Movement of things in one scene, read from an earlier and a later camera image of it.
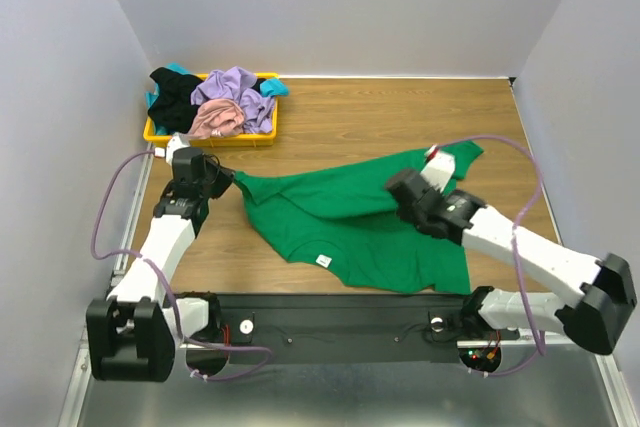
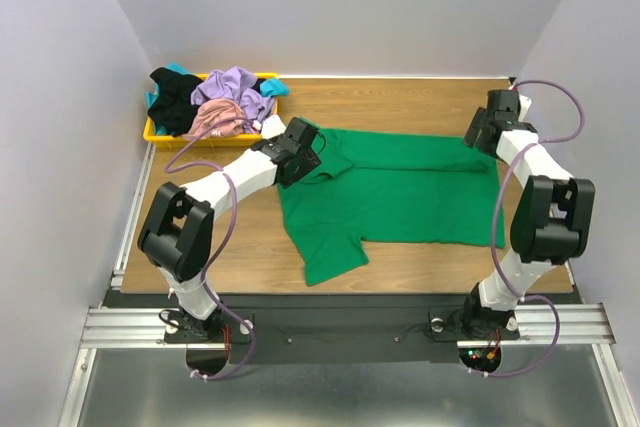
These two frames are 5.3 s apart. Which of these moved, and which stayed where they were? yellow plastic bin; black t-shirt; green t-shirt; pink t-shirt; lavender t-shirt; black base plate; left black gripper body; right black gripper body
Moved: left black gripper body; right black gripper body; green t-shirt
Stayed: lavender t-shirt; black t-shirt; pink t-shirt; yellow plastic bin; black base plate
